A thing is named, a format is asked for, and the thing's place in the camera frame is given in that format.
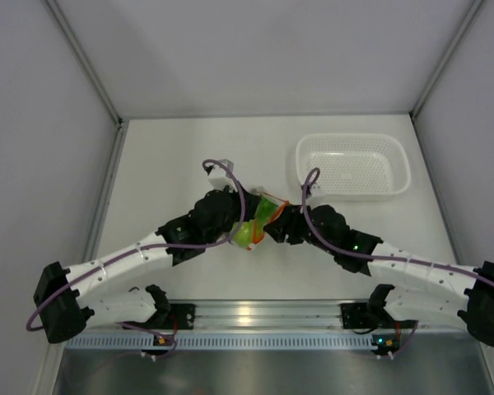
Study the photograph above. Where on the green fake apple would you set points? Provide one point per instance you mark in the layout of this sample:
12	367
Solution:
245	236

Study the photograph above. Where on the white perforated plastic basket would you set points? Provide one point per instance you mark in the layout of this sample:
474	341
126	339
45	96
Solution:
355	166

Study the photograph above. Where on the clear zip bag orange seal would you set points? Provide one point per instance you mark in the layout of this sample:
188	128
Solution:
260	191

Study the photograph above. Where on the aluminium mounting rail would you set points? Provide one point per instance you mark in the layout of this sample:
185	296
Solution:
231	315

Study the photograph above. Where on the green fake lettuce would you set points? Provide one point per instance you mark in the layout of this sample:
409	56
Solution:
265	210

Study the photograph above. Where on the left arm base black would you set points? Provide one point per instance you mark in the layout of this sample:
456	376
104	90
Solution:
180	316

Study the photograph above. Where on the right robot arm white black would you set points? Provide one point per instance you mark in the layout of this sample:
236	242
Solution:
409	288

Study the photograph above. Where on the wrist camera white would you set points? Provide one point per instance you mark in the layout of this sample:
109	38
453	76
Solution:
219	176
314	195

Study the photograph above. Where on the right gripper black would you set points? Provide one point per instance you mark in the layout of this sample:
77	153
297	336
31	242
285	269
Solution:
286	224

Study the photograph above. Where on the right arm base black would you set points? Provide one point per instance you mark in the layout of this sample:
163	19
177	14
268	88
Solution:
355	316

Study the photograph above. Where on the left aluminium frame post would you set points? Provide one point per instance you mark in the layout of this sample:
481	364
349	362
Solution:
61	21

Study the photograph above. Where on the right aluminium frame post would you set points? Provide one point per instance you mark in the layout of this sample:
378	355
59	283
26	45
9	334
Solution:
452	44

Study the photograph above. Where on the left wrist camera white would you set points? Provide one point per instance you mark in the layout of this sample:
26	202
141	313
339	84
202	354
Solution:
219	176

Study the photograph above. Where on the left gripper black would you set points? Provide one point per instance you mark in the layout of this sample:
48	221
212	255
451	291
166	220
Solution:
250	205

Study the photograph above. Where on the slotted grey cable duct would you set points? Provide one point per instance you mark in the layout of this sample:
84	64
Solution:
231	342

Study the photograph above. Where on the aluminium frame post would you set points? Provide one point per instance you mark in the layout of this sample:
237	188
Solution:
452	44
61	21

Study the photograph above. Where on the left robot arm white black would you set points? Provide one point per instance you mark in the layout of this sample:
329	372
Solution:
104	291

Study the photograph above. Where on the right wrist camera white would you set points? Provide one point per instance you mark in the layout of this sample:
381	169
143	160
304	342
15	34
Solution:
314	195

